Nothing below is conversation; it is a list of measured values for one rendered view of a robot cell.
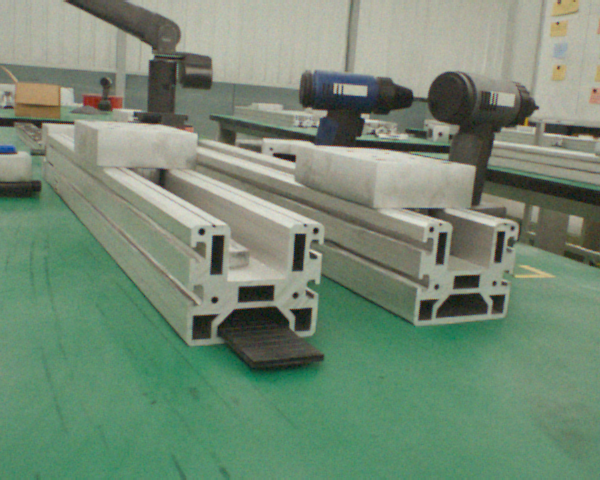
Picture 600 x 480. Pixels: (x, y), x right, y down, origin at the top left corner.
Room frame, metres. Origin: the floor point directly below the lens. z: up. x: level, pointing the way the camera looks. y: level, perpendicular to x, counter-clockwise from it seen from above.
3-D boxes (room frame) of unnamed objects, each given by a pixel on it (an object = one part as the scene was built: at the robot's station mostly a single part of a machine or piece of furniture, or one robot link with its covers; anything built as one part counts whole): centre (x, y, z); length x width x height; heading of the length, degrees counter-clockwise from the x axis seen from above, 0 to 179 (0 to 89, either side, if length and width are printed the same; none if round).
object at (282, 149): (1.28, 0.07, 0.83); 0.11 x 0.10 x 0.10; 97
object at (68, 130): (1.21, 0.44, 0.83); 0.12 x 0.09 x 0.10; 118
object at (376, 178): (0.69, -0.06, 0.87); 0.16 x 0.11 x 0.07; 28
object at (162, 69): (1.43, 0.32, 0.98); 0.07 x 0.06 x 0.07; 113
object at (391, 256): (0.92, 0.05, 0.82); 0.80 x 0.10 x 0.09; 28
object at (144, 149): (0.83, 0.22, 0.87); 0.16 x 0.11 x 0.07; 28
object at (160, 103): (1.43, 0.33, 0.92); 0.10 x 0.07 x 0.07; 118
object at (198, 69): (1.45, 0.29, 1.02); 0.12 x 0.09 x 0.12; 113
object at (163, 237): (0.83, 0.22, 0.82); 0.80 x 0.10 x 0.09; 28
